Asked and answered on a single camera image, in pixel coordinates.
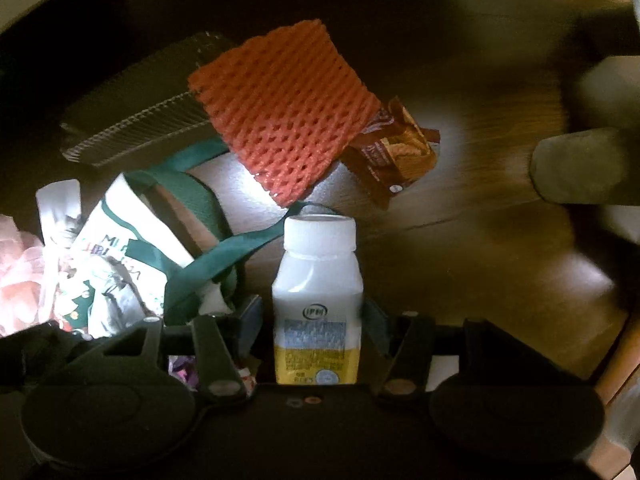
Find orange foam fruit net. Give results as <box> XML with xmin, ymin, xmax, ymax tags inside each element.
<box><xmin>188</xmin><ymin>20</ymin><xmax>381</xmax><ymax>207</ymax></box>

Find white bag green straps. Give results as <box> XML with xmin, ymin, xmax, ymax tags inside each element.
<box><xmin>34</xmin><ymin>136</ymin><xmax>346</xmax><ymax>340</ymax></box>

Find brown snack wrapper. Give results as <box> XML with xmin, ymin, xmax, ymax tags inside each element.
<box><xmin>341</xmin><ymin>96</ymin><xmax>440</xmax><ymax>210</ymax></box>

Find white yellow medicine bottle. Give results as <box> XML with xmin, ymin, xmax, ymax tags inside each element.
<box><xmin>271</xmin><ymin>214</ymin><xmax>363</xmax><ymax>386</ymax></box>

